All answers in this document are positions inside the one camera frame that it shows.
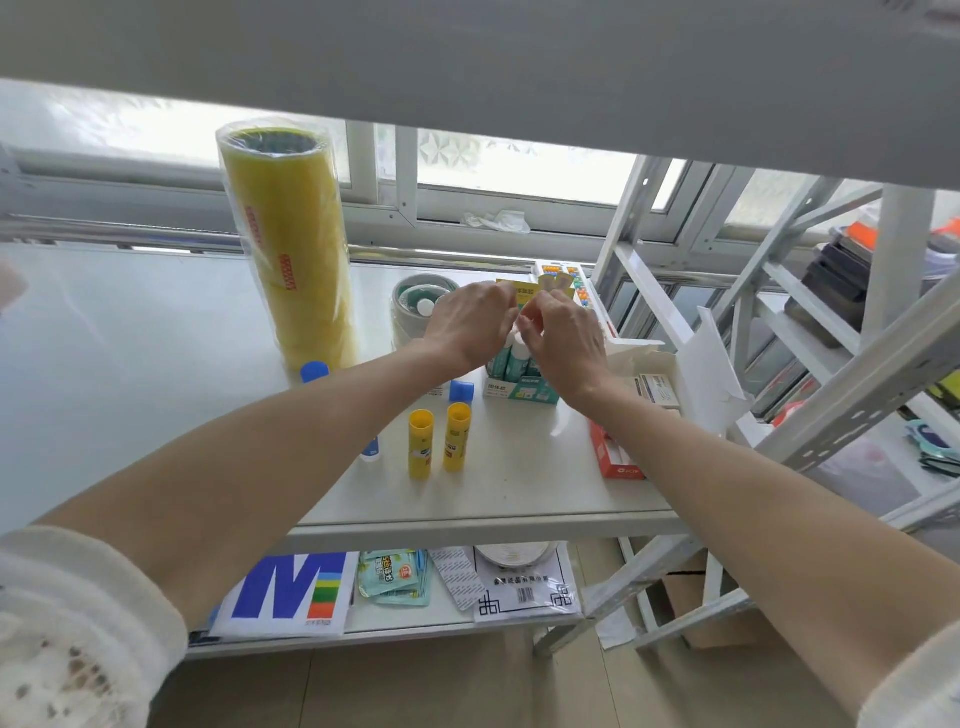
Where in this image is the white floral right sleeve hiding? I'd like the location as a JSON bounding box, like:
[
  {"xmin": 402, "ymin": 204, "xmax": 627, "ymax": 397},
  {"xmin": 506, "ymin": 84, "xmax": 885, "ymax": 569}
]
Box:
[{"xmin": 858, "ymin": 622, "xmax": 960, "ymax": 728}]

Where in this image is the white paper scrap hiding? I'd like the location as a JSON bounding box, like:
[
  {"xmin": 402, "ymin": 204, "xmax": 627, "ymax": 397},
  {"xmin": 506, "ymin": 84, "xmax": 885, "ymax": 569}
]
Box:
[{"xmin": 596, "ymin": 605, "xmax": 640, "ymax": 652}]

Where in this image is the green glue stick display box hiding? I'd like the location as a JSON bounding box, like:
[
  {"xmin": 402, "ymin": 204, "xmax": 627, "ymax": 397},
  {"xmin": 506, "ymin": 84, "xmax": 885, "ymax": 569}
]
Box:
[{"xmin": 483, "ymin": 277, "xmax": 577, "ymax": 406}]

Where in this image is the white floral sleeve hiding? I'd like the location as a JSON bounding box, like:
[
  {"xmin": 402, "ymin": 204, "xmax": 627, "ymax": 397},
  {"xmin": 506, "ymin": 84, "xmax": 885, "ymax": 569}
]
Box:
[
  {"xmin": 0, "ymin": 524, "xmax": 189, "ymax": 728},
  {"xmin": 858, "ymin": 622, "xmax": 960, "ymax": 728}
]

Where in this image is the crumpled white tissue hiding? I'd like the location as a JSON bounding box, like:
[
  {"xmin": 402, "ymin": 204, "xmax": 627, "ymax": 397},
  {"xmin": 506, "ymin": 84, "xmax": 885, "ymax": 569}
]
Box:
[{"xmin": 461, "ymin": 210, "xmax": 532, "ymax": 234}]

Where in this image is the green printed packet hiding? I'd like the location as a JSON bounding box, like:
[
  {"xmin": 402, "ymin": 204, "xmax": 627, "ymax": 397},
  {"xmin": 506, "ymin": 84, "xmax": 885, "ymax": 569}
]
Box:
[
  {"xmin": 371, "ymin": 553, "xmax": 433, "ymax": 609},
  {"xmin": 358, "ymin": 551, "xmax": 421, "ymax": 599}
]

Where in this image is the white shelf board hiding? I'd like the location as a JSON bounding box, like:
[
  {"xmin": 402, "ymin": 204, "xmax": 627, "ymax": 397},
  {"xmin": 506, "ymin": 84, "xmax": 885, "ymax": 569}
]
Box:
[
  {"xmin": 183, "ymin": 543, "xmax": 586, "ymax": 661},
  {"xmin": 0, "ymin": 0, "xmax": 960, "ymax": 193}
]

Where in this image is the white open cardboard box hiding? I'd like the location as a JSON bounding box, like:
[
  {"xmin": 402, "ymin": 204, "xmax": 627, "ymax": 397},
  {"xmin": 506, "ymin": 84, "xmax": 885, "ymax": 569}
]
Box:
[{"xmin": 603, "ymin": 305, "xmax": 751, "ymax": 440}]

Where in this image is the white floral left sleeve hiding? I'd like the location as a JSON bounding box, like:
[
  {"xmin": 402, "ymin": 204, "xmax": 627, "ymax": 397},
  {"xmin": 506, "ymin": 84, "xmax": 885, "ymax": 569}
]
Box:
[{"xmin": 0, "ymin": 524, "xmax": 189, "ymax": 728}]

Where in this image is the white tape roll stack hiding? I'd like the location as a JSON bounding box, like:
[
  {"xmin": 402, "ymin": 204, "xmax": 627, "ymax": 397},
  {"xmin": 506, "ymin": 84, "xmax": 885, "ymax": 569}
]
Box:
[{"xmin": 389, "ymin": 273, "xmax": 460, "ymax": 352}]

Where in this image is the person's left hand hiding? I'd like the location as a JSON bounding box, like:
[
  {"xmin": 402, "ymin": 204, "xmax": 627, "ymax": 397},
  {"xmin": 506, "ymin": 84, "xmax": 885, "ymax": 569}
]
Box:
[{"xmin": 419, "ymin": 281, "xmax": 520, "ymax": 376}]

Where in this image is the translucent plastic bag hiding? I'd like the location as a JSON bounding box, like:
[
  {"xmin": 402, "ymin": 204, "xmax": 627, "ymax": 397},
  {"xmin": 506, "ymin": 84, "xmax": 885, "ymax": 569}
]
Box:
[{"xmin": 809, "ymin": 438, "xmax": 924, "ymax": 519}]

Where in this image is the frosted glass window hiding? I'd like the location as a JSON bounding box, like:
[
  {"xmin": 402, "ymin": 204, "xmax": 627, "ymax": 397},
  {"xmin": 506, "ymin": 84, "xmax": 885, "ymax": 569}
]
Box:
[{"xmin": 0, "ymin": 78, "xmax": 886, "ymax": 256}]

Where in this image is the white box of colourful pins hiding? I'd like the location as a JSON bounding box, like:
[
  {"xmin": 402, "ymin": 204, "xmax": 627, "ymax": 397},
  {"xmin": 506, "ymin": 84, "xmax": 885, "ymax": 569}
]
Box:
[{"xmin": 532, "ymin": 258, "xmax": 620, "ymax": 340}]

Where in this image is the clear bag with printed paper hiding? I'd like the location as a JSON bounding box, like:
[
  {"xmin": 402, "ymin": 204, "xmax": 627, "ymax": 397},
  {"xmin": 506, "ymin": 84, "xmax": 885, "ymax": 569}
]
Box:
[{"xmin": 472, "ymin": 543, "xmax": 585, "ymax": 624}]

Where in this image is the person's left forearm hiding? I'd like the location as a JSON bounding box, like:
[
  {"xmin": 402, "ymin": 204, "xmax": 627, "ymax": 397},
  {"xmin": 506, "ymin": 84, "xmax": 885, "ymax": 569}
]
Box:
[{"xmin": 37, "ymin": 341, "xmax": 466, "ymax": 631}]

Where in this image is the chrome metal rail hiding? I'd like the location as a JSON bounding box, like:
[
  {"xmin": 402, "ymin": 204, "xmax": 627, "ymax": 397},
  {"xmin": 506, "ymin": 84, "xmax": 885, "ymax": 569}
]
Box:
[{"xmin": 0, "ymin": 213, "xmax": 609, "ymax": 271}]

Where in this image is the person's right forearm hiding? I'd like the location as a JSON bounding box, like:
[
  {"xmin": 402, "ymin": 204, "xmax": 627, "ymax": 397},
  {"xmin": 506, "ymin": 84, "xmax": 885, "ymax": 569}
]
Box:
[{"xmin": 566, "ymin": 374, "xmax": 960, "ymax": 721}]

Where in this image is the white dotted packet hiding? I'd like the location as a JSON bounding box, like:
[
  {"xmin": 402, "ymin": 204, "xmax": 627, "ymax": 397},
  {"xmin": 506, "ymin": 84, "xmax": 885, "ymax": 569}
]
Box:
[{"xmin": 428, "ymin": 547, "xmax": 490, "ymax": 613}]

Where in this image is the white paper ream blue print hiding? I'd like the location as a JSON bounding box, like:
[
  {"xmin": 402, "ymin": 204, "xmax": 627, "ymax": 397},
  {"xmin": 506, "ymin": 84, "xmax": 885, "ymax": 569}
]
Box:
[{"xmin": 206, "ymin": 551, "xmax": 361, "ymax": 640}]

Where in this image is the white lower shelf board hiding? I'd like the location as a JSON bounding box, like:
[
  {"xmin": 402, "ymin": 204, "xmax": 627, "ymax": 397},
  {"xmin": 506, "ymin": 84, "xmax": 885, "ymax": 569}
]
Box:
[{"xmin": 183, "ymin": 543, "xmax": 586, "ymax": 661}]

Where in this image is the person's right hand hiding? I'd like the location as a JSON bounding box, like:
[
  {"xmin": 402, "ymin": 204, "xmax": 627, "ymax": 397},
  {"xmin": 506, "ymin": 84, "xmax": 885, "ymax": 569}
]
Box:
[{"xmin": 515, "ymin": 288, "xmax": 610, "ymax": 410}]

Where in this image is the white metal shelf rack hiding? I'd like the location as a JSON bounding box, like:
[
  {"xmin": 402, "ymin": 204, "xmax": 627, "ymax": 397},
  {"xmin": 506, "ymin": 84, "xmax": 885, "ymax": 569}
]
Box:
[{"xmin": 533, "ymin": 153, "xmax": 960, "ymax": 660}]

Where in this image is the yellow tape roll stack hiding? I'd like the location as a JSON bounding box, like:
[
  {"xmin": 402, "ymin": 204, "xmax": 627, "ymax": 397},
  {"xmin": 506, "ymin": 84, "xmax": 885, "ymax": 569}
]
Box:
[{"xmin": 215, "ymin": 118, "xmax": 360, "ymax": 376}]

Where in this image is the round white disc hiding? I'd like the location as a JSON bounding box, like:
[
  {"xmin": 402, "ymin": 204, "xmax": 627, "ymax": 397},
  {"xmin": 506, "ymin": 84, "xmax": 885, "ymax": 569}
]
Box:
[{"xmin": 474, "ymin": 542, "xmax": 558, "ymax": 569}]

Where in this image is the yellow glue stick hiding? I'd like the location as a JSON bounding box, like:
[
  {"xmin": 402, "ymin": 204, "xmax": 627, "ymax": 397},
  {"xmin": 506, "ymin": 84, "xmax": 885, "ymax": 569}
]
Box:
[
  {"xmin": 442, "ymin": 401, "xmax": 474, "ymax": 474},
  {"xmin": 407, "ymin": 408, "xmax": 436, "ymax": 481}
]

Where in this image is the white upper shelf board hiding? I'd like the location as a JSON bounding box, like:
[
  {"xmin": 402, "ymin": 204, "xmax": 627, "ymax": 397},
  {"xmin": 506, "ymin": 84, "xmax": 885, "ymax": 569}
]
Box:
[{"xmin": 0, "ymin": 0, "xmax": 960, "ymax": 193}]

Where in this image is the red flat box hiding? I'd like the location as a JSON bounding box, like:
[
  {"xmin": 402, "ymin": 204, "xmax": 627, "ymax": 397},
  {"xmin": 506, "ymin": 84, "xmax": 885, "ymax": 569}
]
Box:
[{"xmin": 588, "ymin": 419, "xmax": 646, "ymax": 481}]

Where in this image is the pink beige box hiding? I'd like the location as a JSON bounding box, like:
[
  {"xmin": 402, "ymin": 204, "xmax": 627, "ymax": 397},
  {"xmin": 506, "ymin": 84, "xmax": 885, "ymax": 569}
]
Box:
[{"xmin": 0, "ymin": 257, "xmax": 30, "ymax": 318}]

